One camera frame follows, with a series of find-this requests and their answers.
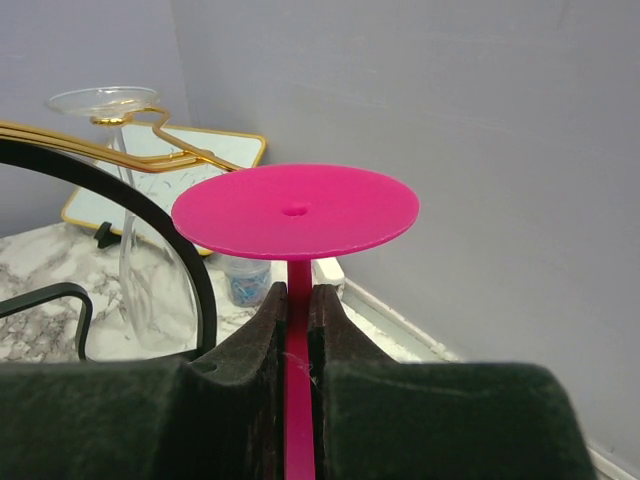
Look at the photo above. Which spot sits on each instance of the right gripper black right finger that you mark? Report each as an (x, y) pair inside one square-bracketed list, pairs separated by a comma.
[(378, 418)]

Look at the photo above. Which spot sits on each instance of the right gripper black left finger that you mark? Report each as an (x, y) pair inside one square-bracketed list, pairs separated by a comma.
[(217, 417)]

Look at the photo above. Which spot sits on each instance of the clear champagne flute glass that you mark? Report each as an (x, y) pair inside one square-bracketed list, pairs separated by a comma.
[(158, 298)]

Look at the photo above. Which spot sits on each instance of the pink plastic wine glass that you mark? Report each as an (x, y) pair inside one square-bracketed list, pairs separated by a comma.
[(296, 213)]

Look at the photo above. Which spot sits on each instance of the gold and black glass rack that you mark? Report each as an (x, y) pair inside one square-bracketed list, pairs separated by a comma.
[(53, 154)]

